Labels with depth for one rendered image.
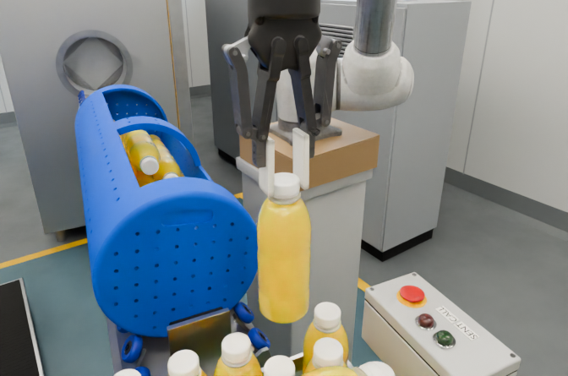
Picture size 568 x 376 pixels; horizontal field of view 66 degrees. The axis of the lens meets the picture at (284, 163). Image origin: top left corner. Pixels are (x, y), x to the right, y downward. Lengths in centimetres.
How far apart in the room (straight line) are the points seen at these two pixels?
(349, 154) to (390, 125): 104
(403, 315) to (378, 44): 74
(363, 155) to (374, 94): 19
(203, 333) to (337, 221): 76
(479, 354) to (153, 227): 49
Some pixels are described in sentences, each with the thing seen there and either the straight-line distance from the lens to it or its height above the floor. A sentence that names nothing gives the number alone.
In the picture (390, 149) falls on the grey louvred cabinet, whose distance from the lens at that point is 236.
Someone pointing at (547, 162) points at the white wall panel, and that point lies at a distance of 336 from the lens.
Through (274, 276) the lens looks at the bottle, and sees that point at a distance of 56.
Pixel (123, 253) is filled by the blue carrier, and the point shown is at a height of 115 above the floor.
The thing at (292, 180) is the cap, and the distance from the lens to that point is 52.
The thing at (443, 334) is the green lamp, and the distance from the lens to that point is 65.
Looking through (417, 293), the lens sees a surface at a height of 111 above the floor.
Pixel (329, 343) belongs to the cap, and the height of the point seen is 110.
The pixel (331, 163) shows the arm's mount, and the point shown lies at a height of 106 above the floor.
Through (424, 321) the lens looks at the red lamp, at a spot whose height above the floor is 111.
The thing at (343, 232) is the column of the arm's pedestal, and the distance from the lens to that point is 145.
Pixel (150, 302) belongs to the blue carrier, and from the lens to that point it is 80.
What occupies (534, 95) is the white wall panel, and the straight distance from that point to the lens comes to 332.
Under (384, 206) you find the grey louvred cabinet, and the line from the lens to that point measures 249.
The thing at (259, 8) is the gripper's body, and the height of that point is 152.
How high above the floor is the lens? 154
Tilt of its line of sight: 23 degrees down
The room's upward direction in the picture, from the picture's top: straight up
